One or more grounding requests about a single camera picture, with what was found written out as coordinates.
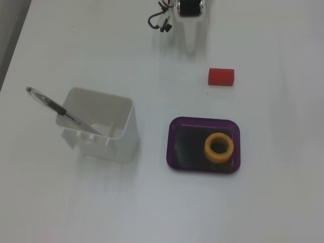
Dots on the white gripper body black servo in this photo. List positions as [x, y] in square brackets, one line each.
[191, 8]

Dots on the black ballpoint pen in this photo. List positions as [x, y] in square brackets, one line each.
[59, 109]

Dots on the purple plastic tray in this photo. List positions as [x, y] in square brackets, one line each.
[172, 152]

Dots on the white plastic pen holder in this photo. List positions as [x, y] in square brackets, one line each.
[124, 146]

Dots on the yellow tape roll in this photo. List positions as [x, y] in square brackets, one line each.
[207, 149]

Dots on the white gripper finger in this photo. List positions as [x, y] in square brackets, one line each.
[193, 20]

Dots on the red ribbed cube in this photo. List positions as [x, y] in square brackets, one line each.
[221, 77]

